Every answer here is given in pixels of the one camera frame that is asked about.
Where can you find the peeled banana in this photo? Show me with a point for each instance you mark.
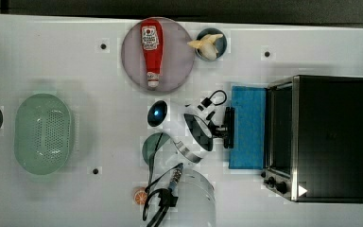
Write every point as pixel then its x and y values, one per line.
pixel 206 46

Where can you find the grey round plate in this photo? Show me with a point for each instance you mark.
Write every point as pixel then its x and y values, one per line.
pixel 178 56

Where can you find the green perforated colander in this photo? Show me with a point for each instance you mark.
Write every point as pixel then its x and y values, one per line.
pixel 42 140

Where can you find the orange slice toy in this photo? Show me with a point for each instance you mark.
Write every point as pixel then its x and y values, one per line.
pixel 140 196

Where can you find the blue small bowl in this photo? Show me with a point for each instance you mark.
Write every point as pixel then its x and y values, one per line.
pixel 221 44

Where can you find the blue oven door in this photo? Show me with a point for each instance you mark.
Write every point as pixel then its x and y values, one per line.
pixel 249 105

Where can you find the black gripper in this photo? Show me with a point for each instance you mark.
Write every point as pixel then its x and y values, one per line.
pixel 212 127

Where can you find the black toaster oven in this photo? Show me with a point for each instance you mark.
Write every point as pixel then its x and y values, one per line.
pixel 314 139

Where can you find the red ketchup bottle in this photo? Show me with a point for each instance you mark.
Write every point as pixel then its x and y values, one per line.
pixel 152 41

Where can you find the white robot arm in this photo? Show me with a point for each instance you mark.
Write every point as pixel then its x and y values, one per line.
pixel 177 194

